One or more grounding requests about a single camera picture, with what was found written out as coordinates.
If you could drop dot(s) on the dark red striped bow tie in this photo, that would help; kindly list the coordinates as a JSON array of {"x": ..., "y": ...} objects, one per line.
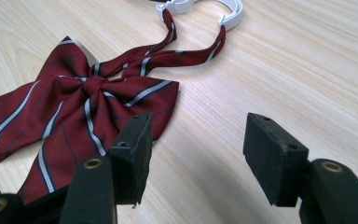
[{"x": 84, "y": 105}]

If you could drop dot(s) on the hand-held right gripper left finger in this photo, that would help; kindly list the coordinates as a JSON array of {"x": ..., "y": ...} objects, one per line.
[{"x": 130, "y": 168}]

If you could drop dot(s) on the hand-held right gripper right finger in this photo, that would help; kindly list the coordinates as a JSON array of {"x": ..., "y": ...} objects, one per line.
[{"x": 279, "y": 161}]

